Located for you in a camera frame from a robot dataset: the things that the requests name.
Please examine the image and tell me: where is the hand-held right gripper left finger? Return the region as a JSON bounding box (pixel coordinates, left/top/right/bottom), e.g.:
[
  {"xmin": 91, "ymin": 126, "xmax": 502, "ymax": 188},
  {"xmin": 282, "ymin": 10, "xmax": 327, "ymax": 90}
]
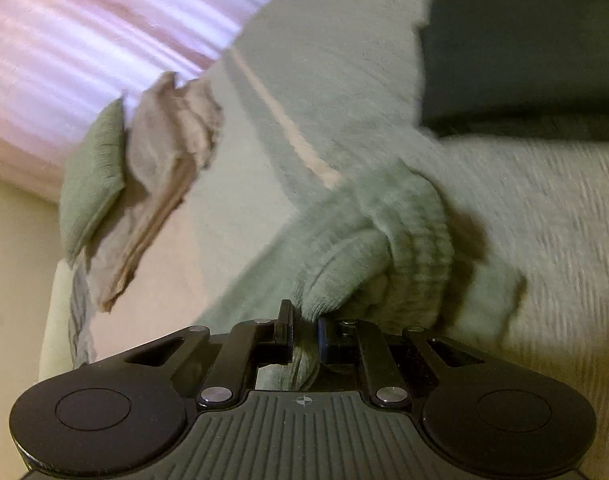
[{"xmin": 124, "ymin": 300, "xmax": 294, "ymax": 407}]

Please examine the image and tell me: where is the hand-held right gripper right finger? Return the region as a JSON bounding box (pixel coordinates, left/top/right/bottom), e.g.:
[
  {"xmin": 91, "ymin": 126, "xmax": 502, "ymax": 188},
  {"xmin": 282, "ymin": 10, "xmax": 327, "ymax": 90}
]
[{"xmin": 317, "ymin": 316, "xmax": 485, "ymax": 408}]

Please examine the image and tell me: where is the grey sweater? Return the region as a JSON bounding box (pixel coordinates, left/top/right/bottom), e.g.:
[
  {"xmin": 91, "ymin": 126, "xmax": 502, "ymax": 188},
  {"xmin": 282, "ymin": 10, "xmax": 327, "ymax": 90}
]
[{"xmin": 199, "ymin": 157, "xmax": 528, "ymax": 392}]

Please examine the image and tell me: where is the dark grey cloth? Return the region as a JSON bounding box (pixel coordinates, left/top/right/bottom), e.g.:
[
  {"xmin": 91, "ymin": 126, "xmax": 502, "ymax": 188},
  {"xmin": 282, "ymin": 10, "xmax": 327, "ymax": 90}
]
[{"xmin": 419, "ymin": 0, "xmax": 609, "ymax": 141}]

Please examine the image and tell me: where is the folded beige towel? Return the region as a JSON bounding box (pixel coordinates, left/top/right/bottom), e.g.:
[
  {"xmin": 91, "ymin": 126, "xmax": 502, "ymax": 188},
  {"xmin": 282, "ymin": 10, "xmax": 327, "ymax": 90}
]
[{"xmin": 92, "ymin": 72, "xmax": 225, "ymax": 313}]

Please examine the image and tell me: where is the green textured pillow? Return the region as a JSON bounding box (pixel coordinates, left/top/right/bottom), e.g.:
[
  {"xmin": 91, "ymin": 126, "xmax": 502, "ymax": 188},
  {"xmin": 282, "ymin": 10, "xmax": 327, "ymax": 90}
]
[{"xmin": 59, "ymin": 97, "xmax": 128, "ymax": 267}]

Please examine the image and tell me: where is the pink curtain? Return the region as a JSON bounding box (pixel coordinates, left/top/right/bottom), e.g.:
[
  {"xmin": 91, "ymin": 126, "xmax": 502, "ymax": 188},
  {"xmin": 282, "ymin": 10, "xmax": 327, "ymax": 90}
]
[{"xmin": 0, "ymin": 0, "xmax": 305, "ymax": 206}]

